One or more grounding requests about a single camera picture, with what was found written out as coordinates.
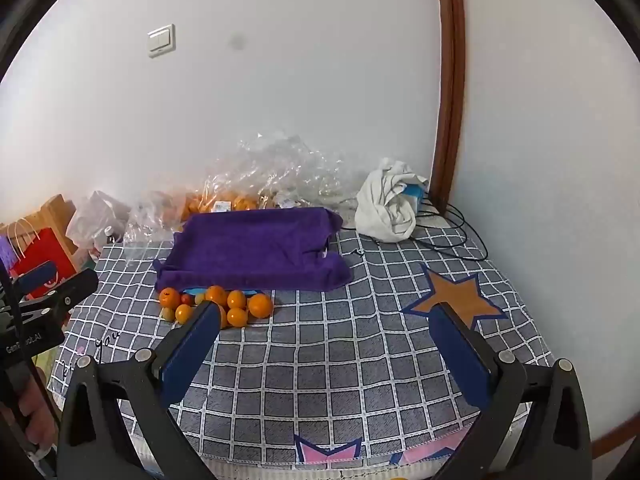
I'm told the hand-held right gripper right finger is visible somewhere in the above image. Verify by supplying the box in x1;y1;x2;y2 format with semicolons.
430;301;594;480

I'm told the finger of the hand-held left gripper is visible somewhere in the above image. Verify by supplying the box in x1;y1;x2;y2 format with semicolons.
17;267;101;323
9;260;59;293

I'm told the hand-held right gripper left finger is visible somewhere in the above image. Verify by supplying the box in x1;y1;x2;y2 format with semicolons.
55;301;223;480

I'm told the blue tray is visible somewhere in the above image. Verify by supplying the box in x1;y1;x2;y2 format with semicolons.
182;287;265;297

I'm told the person's left hand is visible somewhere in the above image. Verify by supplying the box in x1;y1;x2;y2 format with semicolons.
19;374;60;457

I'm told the red paper bag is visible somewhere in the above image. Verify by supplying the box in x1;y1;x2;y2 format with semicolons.
9;219;80;301

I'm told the light wooden rack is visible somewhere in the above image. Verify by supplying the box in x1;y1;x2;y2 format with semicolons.
0;194;77;256

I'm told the white plastic bag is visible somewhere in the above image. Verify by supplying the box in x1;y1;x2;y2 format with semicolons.
65;190;132;256

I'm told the purple towel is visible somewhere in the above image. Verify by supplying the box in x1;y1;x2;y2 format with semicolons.
154;206;354;295

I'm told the grey checked blanket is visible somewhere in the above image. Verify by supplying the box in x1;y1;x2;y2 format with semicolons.
47;217;557;467

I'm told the clear bag of oranges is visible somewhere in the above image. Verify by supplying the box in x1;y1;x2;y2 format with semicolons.
124;187;263;251

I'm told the blue box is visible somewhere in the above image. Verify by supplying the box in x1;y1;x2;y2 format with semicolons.
401;184;427;217

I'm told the white cloth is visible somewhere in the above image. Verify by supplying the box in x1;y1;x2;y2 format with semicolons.
354;157;431;244

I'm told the crumpled clear plastic bag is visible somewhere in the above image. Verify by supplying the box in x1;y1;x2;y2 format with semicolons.
207;131;363;211

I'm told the black cable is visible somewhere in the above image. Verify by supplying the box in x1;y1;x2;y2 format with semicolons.
320;194;489;262

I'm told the white light switch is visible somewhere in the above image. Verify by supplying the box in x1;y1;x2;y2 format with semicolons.
147;23;177;60

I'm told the brown wooden door frame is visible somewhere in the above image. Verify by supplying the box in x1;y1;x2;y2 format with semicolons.
431;0;467;213

